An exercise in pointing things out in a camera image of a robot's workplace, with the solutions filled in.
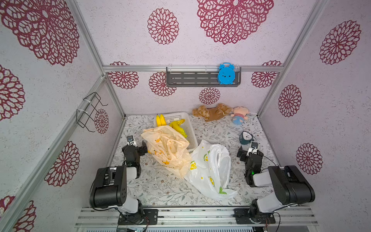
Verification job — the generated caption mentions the brown teddy bear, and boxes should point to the brown teddy bear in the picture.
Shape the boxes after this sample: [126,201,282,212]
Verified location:
[192,103,232,122]

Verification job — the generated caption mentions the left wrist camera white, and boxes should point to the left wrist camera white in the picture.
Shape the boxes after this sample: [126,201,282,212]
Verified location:
[127,135,137,147]

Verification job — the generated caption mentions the dark green alarm clock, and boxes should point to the dark green alarm clock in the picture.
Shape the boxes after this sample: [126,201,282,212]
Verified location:
[239,131,254,145]

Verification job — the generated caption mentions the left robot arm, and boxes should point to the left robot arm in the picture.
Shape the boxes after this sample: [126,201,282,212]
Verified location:
[89,142,148,225]

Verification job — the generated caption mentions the pink doll blue outfit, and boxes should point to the pink doll blue outfit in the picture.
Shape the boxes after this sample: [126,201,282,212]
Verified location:
[231,106,250,125]

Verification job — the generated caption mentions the white perforated plastic basket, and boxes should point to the white perforated plastic basket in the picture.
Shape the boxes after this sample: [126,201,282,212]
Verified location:
[163,112,199,153]

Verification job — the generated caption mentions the beige plastic bag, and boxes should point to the beige plastic bag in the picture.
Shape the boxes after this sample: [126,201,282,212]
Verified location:
[141,126,192,179]

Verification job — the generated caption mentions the blue alarm clock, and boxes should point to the blue alarm clock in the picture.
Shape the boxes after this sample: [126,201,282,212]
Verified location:
[217,63,236,85]

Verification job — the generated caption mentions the grey wall shelf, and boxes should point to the grey wall shelf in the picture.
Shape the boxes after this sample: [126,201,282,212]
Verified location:
[166,68,241,88]

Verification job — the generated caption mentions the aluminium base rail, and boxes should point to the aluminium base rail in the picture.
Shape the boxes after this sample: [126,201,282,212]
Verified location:
[74,206,318,229]

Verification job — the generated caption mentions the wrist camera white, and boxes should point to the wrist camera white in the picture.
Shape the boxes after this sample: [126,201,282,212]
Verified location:
[127,135,137,147]
[248,141,259,154]

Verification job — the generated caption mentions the green-yellow banana bunch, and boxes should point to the green-yellow banana bunch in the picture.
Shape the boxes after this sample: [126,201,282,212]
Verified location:
[170,119,188,138]

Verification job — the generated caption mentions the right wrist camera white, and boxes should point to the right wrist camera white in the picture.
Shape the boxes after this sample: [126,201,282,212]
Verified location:
[248,141,259,154]

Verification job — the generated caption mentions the orange-yellow banana bunch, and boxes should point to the orange-yellow banana bunch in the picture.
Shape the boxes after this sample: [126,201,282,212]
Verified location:
[156,114,167,127]

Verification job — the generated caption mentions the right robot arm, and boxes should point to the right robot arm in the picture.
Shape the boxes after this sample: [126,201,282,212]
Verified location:
[234,147,316,224]

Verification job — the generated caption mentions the black wire wall rack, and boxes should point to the black wire wall rack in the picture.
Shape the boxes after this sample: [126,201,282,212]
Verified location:
[75,92,108,133]

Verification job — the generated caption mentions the white plastic bag lemon print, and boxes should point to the white plastic bag lemon print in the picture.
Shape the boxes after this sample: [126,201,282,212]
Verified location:
[185,140,238,201]

